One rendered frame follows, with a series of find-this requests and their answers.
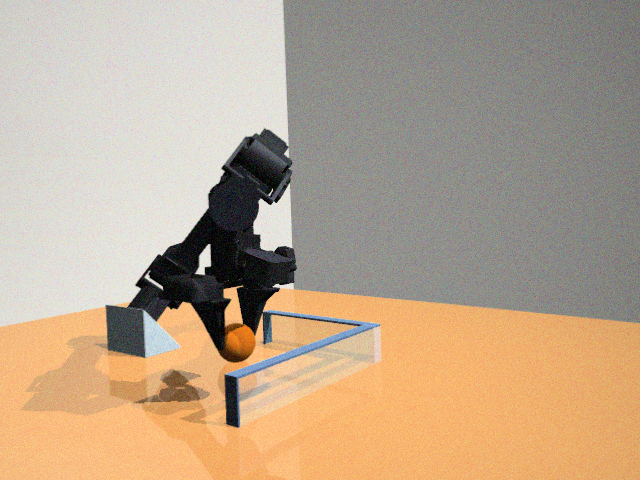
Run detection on blue wall top trim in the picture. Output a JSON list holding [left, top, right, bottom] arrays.
[[224, 310, 380, 428]]

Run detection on clear l-shaped wall with blue top edge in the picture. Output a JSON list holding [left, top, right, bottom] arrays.
[[238, 314, 381, 427]]

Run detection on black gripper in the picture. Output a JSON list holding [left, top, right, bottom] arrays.
[[163, 227, 280, 351]]

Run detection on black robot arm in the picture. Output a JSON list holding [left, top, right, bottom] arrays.
[[127, 129, 297, 322]]

